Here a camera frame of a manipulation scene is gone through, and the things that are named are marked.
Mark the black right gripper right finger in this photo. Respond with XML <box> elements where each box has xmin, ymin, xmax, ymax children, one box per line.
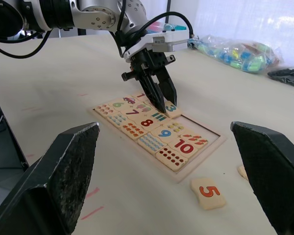
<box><xmin>230</xmin><ymin>120</ymin><xmax>294</xmax><ymax>235</ymax></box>

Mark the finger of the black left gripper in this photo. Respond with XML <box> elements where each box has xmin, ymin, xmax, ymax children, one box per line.
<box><xmin>158</xmin><ymin>68</ymin><xmax>178</xmax><ymax>106</ymax></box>
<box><xmin>137</xmin><ymin>72</ymin><xmax>167</xmax><ymax>114</ymax></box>

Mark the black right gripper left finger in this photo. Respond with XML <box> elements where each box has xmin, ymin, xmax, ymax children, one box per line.
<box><xmin>0</xmin><ymin>121</ymin><xmax>100</xmax><ymax>235</ymax></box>

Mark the teal number 3 tile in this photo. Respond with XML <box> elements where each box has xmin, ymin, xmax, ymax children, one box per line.
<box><xmin>165</xmin><ymin>100</ymin><xmax>183</xmax><ymax>118</ymax></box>

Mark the number 1 tile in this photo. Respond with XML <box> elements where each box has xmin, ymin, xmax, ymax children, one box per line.
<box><xmin>131</xmin><ymin>92</ymin><xmax>150</xmax><ymax>101</ymax></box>

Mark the purple number 7 tile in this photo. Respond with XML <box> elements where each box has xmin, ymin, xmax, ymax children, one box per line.
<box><xmin>121</xmin><ymin>107</ymin><xmax>147</xmax><ymax>120</ymax></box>

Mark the red number 8 tile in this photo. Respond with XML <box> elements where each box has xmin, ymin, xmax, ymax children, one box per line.
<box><xmin>134</xmin><ymin>117</ymin><xmax>162</xmax><ymax>130</ymax></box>

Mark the green number 6 tile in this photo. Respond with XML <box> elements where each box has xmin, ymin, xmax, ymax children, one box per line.
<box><xmin>109</xmin><ymin>99</ymin><xmax>132</xmax><ymax>111</ymax></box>

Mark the blue number 9 tile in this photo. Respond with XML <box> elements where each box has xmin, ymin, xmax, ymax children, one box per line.
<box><xmin>150</xmin><ymin>127</ymin><xmax>181</xmax><ymax>142</ymax></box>

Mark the wooden number puzzle board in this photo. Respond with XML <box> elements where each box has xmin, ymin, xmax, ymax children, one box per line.
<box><xmin>87</xmin><ymin>92</ymin><xmax>228</xmax><ymax>184</ymax></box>

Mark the red number 10 tile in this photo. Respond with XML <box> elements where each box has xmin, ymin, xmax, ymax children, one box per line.
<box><xmin>169</xmin><ymin>138</ymin><xmax>199</xmax><ymax>156</ymax></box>

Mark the orange number 5 tile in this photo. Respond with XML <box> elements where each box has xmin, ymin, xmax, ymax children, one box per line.
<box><xmin>190</xmin><ymin>178</ymin><xmax>226</xmax><ymax>211</ymax></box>

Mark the elephants picture tile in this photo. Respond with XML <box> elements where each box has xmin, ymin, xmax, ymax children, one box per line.
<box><xmin>134</xmin><ymin>101</ymin><xmax>154</xmax><ymax>113</ymax></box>

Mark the car picture tile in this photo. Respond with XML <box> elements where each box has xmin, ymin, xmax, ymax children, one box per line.
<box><xmin>120</xmin><ymin>95</ymin><xmax>140</xmax><ymax>106</ymax></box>

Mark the green bars picture tile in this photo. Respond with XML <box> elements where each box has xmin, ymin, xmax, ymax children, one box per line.
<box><xmin>149</xmin><ymin>110</ymin><xmax>173</xmax><ymax>123</ymax></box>

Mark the plain wooden tile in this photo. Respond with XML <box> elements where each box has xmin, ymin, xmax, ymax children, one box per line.
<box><xmin>237</xmin><ymin>165</ymin><xmax>248</xmax><ymax>181</ymax></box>

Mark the yellow grey shapes tile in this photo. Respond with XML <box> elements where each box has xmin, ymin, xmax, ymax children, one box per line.
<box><xmin>165</xmin><ymin>121</ymin><xmax>187</xmax><ymax>134</ymax></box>

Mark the orange leaves picture tile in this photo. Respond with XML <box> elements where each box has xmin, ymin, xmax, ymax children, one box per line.
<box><xmin>121</xmin><ymin>122</ymin><xmax>151</xmax><ymax>141</ymax></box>

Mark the clear box of colourful items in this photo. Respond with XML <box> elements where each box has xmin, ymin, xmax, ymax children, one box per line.
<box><xmin>147</xmin><ymin>21</ymin><xmax>188</xmax><ymax>35</ymax></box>

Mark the blue cups picture tile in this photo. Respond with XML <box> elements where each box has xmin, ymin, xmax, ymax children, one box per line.
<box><xmin>107</xmin><ymin>113</ymin><xmax>130</xmax><ymax>129</ymax></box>

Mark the blue dots picture tile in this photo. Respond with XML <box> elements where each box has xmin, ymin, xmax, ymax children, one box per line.
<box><xmin>137</xmin><ymin>134</ymin><xmax>172</xmax><ymax>155</ymax></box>

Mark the strawberries picture tile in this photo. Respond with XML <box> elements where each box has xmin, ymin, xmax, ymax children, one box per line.
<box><xmin>94</xmin><ymin>104</ymin><xmax>118</xmax><ymax>117</ymax></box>

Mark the carrots picture tile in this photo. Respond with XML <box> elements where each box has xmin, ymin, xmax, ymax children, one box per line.
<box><xmin>180</xmin><ymin>132</ymin><xmax>209</xmax><ymax>149</ymax></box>

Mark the red dots picture tile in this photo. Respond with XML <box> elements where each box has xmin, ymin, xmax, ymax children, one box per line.
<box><xmin>156</xmin><ymin>146</ymin><xmax>189</xmax><ymax>172</ymax></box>

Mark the clear bag of colourful items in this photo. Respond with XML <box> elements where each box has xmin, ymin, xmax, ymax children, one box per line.
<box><xmin>191</xmin><ymin>34</ymin><xmax>285</xmax><ymax>74</ymax></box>

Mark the black flat object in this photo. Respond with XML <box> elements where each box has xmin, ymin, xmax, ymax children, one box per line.
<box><xmin>267</xmin><ymin>67</ymin><xmax>294</xmax><ymax>89</ymax></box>

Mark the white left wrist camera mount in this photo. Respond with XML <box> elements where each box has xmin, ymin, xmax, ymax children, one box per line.
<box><xmin>123</xmin><ymin>30</ymin><xmax>189</xmax><ymax>62</ymax></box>

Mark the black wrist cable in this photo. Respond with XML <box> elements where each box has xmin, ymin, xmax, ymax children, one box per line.
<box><xmin>115</xmin><ymin>11</ymin><xmax>196</xmax><ymax>58</ymax></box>

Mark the black frame panel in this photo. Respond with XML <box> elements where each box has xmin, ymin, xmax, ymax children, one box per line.
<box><xmin>0</xmin><ymin>87</ymin><xmax>30</xmax><ymax>172</ymax></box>

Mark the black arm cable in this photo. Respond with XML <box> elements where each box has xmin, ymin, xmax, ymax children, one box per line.
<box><xmin>0</xmin><ymin>30</ymin><xmax>52</xmax><ymax>59</ymax></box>

